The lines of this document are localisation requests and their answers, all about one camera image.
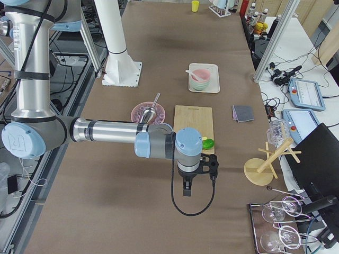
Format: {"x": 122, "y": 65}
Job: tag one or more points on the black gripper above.
{"x": 186, "y": 175}

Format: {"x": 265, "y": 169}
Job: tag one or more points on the white ceramic spoon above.
{"x": 194, "y": 75}

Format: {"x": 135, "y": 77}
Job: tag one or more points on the small pink bowl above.
{"x": 203, "y": 73}

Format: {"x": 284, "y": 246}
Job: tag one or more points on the large pink ice bowl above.
{"x": 138, "y": 109}

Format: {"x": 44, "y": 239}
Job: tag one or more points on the green lime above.
{"x": 208, "y": 144}

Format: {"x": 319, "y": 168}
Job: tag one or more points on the wooden cutting board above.
{"x": 197, "y": 117}

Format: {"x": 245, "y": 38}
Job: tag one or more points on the wooden mug tree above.
{"x": 261, "y": 172}

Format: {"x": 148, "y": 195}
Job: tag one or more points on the metal ice scoop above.
{"x": 149, "y": 113}

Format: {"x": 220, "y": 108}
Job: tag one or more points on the grey folded cloth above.
{"x": 242, "y": 113}

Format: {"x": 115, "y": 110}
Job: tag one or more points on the upper wine glass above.
{"x": 276, "y": 211}

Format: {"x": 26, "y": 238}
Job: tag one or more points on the stacked green bowls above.
{"x": 199, "y": 85}

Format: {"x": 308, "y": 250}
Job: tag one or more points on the cream serving tray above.
{"x": 214, "y": 85}

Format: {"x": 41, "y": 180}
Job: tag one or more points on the wine glass rack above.
{"x": 274, "y": 224}

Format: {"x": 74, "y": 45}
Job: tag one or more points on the lower wine glass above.
{"x": 281, "y": 240}

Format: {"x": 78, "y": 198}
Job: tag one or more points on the lower teach pendant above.
{"x": 301, "y": 122}

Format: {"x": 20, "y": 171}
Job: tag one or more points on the teach pendant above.
{"x": 301, "y": 122}
{"x": 306, "y": 94}

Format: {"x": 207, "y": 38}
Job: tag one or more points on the black monitor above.
{"x": 317, "y": 172}

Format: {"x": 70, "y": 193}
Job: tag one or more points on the upper teach pendant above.
{"x": 306, "y": 94}

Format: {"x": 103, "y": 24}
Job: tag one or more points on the yellow cup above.
{"x": 195, "y": 5}

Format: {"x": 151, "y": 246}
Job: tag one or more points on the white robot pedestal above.
{"x": 120, "y": 69}

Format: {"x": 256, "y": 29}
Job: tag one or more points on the aluminium frame post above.
{"x": 277, "y": 35}

